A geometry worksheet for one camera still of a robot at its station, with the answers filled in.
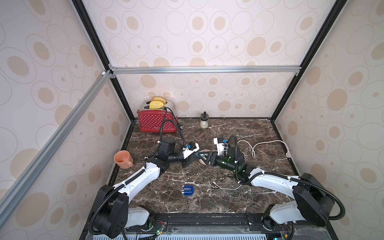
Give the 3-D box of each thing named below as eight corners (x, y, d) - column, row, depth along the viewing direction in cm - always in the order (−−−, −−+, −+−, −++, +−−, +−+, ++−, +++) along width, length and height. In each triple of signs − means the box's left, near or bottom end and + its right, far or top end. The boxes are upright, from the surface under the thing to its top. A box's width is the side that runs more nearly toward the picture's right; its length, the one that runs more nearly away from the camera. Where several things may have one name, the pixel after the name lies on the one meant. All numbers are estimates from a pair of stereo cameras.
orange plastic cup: (118, 170, 95) (111, 162, 87) (122, 158, 100) (116, 150, 92) (135, 170, 95) (129, 162, 87) (138, 158, 100) (133, 150, 92)
